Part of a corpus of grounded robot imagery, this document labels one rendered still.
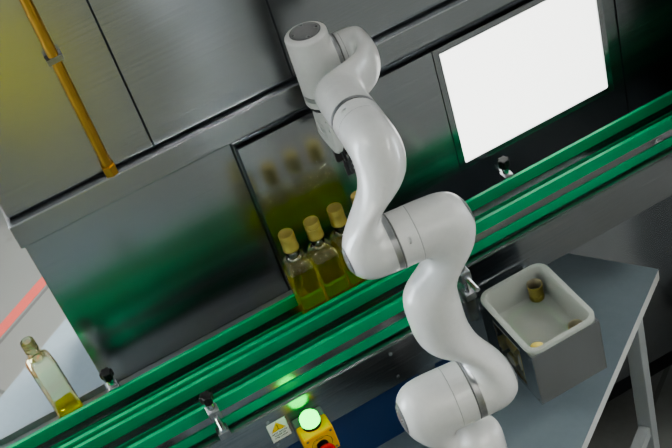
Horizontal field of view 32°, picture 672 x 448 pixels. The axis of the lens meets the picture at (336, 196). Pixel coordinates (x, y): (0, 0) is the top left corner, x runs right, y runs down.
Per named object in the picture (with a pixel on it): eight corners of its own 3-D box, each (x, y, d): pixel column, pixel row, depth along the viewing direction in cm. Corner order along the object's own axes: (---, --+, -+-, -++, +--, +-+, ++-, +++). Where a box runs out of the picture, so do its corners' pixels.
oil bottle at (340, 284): (349, 299, 264) (324, 230, 251) (360, 313, 260) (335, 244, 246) (327, 310, 263) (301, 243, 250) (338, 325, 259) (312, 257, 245)
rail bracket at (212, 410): (231, 426, 245) (211, 386, 237) (244, 450, 239) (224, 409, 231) (214, 436, 244) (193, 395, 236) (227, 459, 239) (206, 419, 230)
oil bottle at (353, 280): (371, 286, 265) (347, 217, 252) (382, 300, 261) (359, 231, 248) (349, 297, 264) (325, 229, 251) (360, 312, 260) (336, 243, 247)
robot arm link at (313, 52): (339, 66, 232) (296, 85, 231) (321, 11, 224) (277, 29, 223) (353, 86, 225) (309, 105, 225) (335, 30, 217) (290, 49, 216)
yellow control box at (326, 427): (328, 426, 255) (319, 404, 250) (342, 448, 249) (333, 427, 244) (299, 442, 253) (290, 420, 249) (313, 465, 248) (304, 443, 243)
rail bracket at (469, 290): (450, 266, 263) (439, 226, 255) (489, 309, 250) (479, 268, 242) (439, 273, 262) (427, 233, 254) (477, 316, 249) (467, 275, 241)
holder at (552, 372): (538, 297, 278) (528, 250, 268) (607, 367, 257) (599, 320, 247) (476, 331, 275) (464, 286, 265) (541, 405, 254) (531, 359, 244)
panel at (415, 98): (606, 84, 282) (590, -37, 261) (614, 90, 280) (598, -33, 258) (278, 258, 265) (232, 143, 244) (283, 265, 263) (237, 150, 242)
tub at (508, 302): (546, 285, 269) (540, 258, 263) (604, 343, 252) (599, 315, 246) (482, 321, 266) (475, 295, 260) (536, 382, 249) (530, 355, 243)
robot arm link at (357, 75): (411, 73, 201) (356, 12, 226) (326, 109, 200) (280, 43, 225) (423, 116, 206) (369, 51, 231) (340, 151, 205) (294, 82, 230)
